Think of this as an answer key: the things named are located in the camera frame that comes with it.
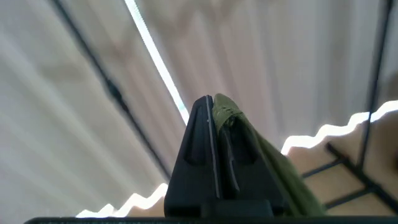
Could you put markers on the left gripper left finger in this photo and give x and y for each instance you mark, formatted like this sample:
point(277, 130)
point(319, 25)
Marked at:
point(192, 174)

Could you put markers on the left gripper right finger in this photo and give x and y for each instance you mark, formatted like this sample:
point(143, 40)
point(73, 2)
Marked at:
point(245, 174)

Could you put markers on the green printed shirt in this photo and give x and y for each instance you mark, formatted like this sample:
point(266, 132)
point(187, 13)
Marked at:
point(224, 109)

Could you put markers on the black clothes rack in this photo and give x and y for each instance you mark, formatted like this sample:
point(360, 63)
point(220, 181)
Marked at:
point(113, 91)

